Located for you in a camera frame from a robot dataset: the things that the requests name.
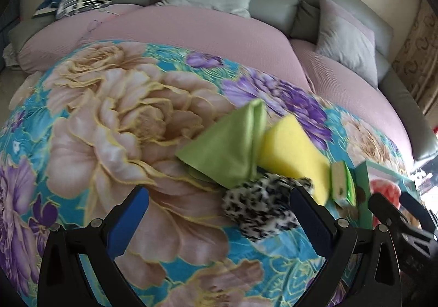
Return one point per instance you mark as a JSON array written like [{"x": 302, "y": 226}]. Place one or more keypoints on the teal white tray box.
[{"x": 371, "y": 178}]

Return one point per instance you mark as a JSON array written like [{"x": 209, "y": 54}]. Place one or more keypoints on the yellow sponge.
[{"x": 287, "y": 150}]

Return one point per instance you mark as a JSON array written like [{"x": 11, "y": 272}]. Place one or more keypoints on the floral blue tablecloth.
[{"x": 112, "y": 115}]

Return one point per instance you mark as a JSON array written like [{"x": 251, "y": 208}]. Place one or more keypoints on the beige patterned curtain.
[{"x": 416, "y": 62}]

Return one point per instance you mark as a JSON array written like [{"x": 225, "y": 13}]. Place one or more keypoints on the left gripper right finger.
[{"x": 377, "y": 281}]

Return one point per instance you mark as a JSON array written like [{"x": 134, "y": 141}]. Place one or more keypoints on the pink sofa seat cover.
[{"x": 40, "y": 42}]

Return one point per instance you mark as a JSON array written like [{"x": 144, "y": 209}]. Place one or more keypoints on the grey pink pillow right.
[{"x": 346, "y": 40}]

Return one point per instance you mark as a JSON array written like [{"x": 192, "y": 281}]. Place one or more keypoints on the light green cloth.
[{"x": 227, "y": 152}]

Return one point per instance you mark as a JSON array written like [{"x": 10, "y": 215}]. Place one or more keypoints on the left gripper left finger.
[{"x": 62, "y": 279}]

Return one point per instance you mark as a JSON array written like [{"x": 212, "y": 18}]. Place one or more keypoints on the green tissue pack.
[{"x": 343, "y": 188}]

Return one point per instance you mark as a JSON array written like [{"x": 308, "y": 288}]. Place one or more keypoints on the leopard print scrunchie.
[{"x": 261, "y": 208}]

